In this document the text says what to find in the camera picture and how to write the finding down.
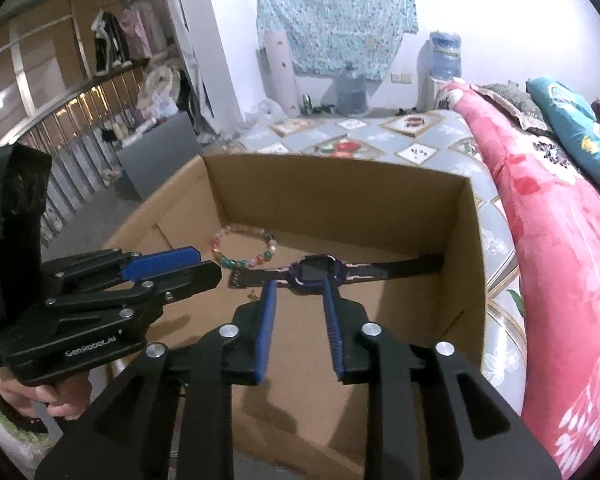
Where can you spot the white water dispenser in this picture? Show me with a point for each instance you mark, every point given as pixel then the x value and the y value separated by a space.
pixel 428 90

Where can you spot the teal floral hanging cloth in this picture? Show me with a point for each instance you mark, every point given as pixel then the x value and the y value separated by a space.
pixel 326 34

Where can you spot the hanging clothes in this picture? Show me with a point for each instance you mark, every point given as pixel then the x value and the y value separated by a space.
pixel 135 35

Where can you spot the white paper roll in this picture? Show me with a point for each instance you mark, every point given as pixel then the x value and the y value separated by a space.
pixel 283 78

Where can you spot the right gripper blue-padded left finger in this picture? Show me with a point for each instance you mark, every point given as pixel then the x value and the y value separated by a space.
pixel 233 354

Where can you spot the metal stair railing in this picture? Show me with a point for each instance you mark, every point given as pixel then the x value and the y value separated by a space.
pixel 72 129

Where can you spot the brown cardboard box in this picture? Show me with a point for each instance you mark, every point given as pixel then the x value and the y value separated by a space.
pixel 403 241

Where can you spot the grey flat board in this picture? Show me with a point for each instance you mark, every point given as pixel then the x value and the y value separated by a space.
pixel 159 153

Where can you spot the operator left hand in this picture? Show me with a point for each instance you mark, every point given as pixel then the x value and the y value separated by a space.
pixel 68 399

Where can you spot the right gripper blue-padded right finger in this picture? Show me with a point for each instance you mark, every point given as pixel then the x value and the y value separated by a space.
pixel 365 353

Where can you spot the white plastic bag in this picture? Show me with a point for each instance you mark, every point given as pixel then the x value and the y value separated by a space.
pixel 265 113

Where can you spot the dark blue wrist watch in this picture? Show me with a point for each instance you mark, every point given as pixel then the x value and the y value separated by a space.
pixel 310 273

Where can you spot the blue water jug on dispenser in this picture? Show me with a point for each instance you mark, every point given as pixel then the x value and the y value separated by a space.
pixel 446 56

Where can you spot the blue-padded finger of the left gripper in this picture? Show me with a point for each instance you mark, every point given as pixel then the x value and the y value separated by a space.
pixel 177 285
pixel 142 268

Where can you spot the empty clear water bottle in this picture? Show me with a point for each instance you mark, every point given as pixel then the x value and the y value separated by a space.
pixel 351 91

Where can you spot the pink floral quilt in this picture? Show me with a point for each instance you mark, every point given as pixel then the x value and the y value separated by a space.
pixel 554 215

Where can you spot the green drink can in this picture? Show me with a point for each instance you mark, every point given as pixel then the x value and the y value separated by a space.
pixel 307 107

